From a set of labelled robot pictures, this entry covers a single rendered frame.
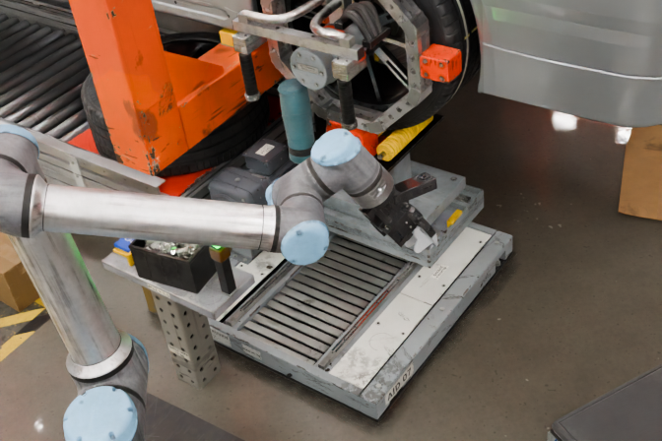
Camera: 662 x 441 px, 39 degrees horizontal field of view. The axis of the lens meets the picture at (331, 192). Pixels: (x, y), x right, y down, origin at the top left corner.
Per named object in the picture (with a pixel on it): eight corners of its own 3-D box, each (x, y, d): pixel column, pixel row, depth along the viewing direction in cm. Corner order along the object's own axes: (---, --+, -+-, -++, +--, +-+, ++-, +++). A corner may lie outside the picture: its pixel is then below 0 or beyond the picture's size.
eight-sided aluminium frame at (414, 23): (435, 138, 273) (427, -37, 240) (424, 150, 269) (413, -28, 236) (290, 95, 301) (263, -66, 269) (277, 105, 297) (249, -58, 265)
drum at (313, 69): (373, 62, 271) (368, 19, 263) (330, 97, 258) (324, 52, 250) (334, 53, 279) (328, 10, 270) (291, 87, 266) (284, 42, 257)
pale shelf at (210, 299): (255, 283, 255) (254, 274, 253) (215, 321, 245) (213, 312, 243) (145, 234, 277) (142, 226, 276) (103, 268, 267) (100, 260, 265)
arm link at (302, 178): (263, 213, 183) (313, 177, 180) (260, 180, 192) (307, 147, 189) (293, 241, 187) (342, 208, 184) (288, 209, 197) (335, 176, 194)
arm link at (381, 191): (367, 157, 194) (392, 169, 186) (380, 170, 197) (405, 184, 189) (339, 189, 193) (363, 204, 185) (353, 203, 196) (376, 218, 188)
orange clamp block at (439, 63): (433, 65, 259) (462, 71, 255) (419, 78, 255) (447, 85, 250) (432, 42, 255) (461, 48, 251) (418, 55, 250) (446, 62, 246)
